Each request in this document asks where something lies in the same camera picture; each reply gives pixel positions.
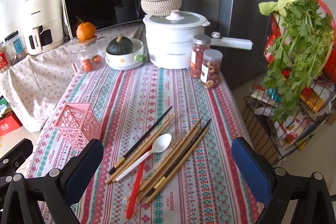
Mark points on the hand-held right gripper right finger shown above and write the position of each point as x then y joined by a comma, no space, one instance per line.
252,169

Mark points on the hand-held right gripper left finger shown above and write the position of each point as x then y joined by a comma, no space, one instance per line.
84,171

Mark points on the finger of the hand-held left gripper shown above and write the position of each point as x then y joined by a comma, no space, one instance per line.
18,150

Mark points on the pink perforated utensil holder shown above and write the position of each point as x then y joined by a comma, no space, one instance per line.
76,121

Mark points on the bunch of wooden chopsticks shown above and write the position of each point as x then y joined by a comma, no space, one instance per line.
183,150

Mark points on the black chopstick with gold band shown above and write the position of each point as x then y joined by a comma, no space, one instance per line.
194,138
147,134

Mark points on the red box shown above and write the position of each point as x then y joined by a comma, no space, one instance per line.
9,124

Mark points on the green package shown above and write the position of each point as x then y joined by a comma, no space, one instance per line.
3,107

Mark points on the red chopsticks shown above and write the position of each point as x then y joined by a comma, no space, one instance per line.
136,187

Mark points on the small-flower print cloth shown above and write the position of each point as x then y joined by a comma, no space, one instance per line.
39,77

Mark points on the white plastic spoon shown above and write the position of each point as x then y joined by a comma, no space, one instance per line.
162,141

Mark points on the yellow packet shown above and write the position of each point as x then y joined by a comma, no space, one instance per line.
312,100

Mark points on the clear jar with red label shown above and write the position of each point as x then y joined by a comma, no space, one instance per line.
3,58

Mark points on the striped patterned tablecloth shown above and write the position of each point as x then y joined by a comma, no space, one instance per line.
183,98

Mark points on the clear jar with blue label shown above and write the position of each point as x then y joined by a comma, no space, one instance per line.
17,47

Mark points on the jar of dried fruit rings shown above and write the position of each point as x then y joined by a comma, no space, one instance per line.
211,71

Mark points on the glass jar with wooden lid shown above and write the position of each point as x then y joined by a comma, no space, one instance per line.
88,56

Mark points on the jar of red dried fruit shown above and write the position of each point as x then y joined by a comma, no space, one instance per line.
198,58

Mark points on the red plastic bag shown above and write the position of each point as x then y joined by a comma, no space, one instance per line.
330,69

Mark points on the dark green squash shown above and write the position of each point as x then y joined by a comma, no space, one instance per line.
119,47

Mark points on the white air fryer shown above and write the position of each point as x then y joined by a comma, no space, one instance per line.
42,16

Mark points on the orange tangerine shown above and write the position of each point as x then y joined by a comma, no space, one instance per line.
85,31

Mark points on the bunch of green celery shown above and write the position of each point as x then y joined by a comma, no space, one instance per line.
296,37

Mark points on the white electric cooking pot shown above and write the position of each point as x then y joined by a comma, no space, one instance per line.
168,37

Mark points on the grey refrigerator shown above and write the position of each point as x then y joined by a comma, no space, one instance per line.
236,3

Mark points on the silver microwave oven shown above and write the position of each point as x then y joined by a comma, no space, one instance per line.
99,3

